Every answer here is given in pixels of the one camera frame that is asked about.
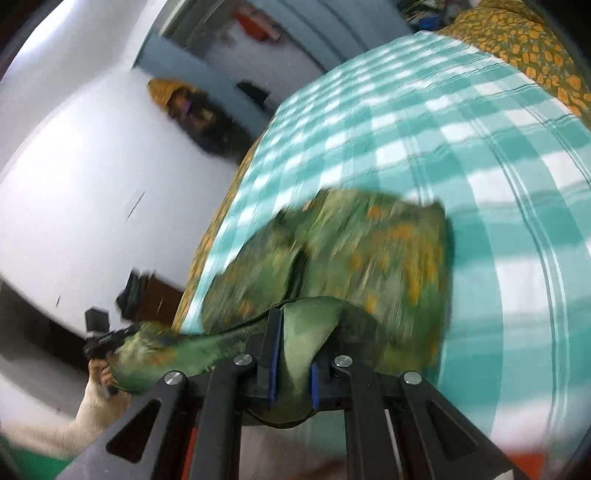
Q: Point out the person's left forearm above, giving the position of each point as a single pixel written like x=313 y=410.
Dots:
x=78 y=424

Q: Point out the green cloth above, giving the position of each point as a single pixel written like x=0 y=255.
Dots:
x=23 y=461

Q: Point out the yellow hooded garment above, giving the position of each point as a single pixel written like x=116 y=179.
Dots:
x=164 y=90

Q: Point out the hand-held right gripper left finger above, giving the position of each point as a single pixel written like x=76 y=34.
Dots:
x=275 y=350

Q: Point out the dark hanging coat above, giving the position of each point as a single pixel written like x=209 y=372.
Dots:
x=207 y=124

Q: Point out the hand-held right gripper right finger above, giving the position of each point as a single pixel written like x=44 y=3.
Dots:
x=315 y=383

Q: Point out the green patterned jacket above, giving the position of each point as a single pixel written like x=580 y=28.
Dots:
x=369 y=240

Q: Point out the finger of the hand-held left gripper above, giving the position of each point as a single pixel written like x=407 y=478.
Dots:
x=127 y=333

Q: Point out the dark clothing on cabinet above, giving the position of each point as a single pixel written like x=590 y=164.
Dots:
x=131 y=290

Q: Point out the red hanging garment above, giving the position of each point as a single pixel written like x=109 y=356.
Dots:
x=251 y=21

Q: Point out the brown wooden cabinet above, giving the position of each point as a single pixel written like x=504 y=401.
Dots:
x=157 y=295

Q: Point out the small dark hanging garment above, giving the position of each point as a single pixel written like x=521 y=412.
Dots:
x=254 y=92

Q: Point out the teal checkered bed sheet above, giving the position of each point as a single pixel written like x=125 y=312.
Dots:
x=508 y=184

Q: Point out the pile of clothes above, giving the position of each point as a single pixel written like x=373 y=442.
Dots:
x=429 y=9

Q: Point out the person's left hand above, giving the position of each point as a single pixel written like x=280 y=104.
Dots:
x=97 y=371

